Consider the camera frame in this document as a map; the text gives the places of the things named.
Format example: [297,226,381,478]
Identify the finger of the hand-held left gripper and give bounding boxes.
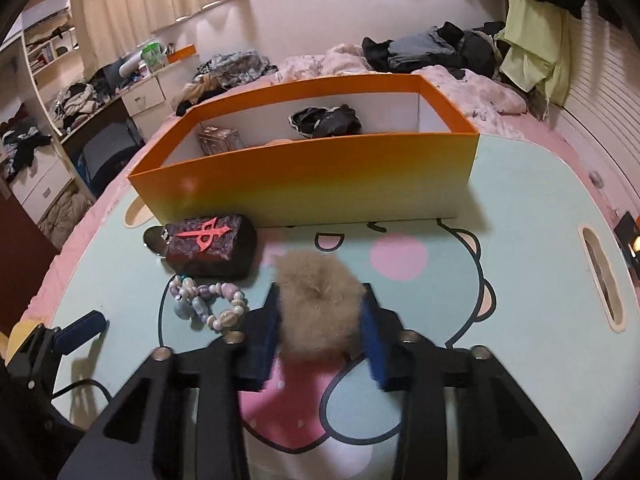
[52,310,108,356]

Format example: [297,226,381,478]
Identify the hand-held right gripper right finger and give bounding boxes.
[360,282,583,480]

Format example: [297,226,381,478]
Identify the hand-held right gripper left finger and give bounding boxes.
[57,282,283,480]

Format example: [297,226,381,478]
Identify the beige fur pompom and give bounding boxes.
[274,250,367,361]

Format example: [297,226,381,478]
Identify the black box with red emblem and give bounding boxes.
[162,214,258,281]

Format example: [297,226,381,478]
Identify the orange cardboard box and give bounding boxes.
[127,72,481,231]

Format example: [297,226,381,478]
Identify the black cloth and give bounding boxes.
[287,105,362,139]

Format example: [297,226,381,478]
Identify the green container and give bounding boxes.
[140,42,168,73]

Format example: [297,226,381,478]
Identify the yellow cloth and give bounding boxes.
[7,317,43,356]

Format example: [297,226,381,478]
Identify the dark brown cabinet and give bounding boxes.
[0,180,56,331]

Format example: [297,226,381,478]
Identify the white drawer cabinet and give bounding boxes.
[7,145,76,226]

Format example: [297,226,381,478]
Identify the black and white clothes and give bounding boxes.
[0,117,53,176]

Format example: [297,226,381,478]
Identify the mixed clothes heap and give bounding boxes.
[52,80,108,131]

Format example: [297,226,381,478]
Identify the white desk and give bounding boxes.
[50,67,171,161]

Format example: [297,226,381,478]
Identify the mint green lap table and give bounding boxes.
[22,72,640,331]

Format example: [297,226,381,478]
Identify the white rolled bundle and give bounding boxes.
[117,55,146,81]

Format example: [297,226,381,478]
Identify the pink floral quilt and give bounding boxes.
[272,42,530,122]

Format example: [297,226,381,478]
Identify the patterned clothes pile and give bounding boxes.
[175,50,280,116]

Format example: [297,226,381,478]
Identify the white shelf unit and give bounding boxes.
[20,25,88,136]

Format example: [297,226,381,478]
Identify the small orange carton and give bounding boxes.
[167,44,197,66]

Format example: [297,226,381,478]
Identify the dark clothes pile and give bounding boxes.
[361,21,511,81]

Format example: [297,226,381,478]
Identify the white air conditioner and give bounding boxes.
[20,0,72,33]

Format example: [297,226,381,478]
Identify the white louvered closet door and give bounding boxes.
[547,0,640,221]

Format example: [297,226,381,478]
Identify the beige curtain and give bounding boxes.
[67,0,461,81]

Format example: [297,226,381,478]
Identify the light green garment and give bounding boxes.
[497,0,571,106]

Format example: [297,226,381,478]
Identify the pastel bead bracelet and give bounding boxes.
[169,276,249,332]

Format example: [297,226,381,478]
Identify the black cable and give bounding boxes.
[50,379,113,403]

